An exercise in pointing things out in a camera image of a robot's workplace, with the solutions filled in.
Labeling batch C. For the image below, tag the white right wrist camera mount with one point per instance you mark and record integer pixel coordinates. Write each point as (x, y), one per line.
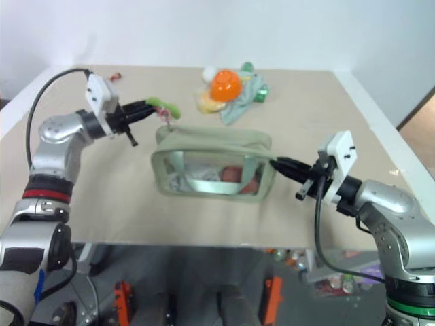
(341, 159)

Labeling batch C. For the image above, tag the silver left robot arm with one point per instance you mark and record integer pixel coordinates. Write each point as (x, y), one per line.
(51, 149)

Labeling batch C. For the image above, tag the white table leg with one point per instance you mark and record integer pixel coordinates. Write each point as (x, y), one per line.
(311, 261)

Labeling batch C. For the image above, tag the pile of colourful cans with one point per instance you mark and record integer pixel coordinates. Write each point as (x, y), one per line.
(290, 257)

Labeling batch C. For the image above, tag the red round item in pouch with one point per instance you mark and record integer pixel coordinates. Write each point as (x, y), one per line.
(231, 175)

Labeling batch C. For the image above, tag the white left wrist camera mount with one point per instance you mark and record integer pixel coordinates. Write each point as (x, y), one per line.
(99, 95)

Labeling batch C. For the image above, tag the white crumpled item in pouch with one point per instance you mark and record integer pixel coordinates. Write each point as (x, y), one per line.
(205, 176)

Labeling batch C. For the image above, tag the small red brown item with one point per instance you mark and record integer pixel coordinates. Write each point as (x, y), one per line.
(116, 77)

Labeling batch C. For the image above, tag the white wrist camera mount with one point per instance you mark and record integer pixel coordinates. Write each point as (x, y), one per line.
(99, 95)
(341, 159)

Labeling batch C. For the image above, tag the white small ball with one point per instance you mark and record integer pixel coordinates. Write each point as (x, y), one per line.
(208, 73)

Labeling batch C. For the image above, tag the green shiny can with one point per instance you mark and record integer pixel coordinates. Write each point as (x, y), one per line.
(262, 94)

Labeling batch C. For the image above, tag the green bottle cap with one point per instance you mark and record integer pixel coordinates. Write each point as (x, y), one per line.
(248, 66)

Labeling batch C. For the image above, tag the green pouch with clear window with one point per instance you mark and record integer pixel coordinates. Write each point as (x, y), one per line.
(210, 141)

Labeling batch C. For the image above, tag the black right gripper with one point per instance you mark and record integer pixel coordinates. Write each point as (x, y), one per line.
(317, 176)

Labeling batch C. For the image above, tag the pale teal cloth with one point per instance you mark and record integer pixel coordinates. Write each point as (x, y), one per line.
(243, 100)

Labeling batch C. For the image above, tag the orange black clamp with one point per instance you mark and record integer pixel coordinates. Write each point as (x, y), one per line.
(274, 296)
(123, 299)

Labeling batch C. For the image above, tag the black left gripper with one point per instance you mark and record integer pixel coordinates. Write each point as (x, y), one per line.
(119, 119)

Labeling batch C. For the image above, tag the silver robot torso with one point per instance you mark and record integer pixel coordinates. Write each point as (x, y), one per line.
(79, 299)

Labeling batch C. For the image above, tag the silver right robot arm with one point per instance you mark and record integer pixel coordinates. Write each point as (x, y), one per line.
(391, 217)

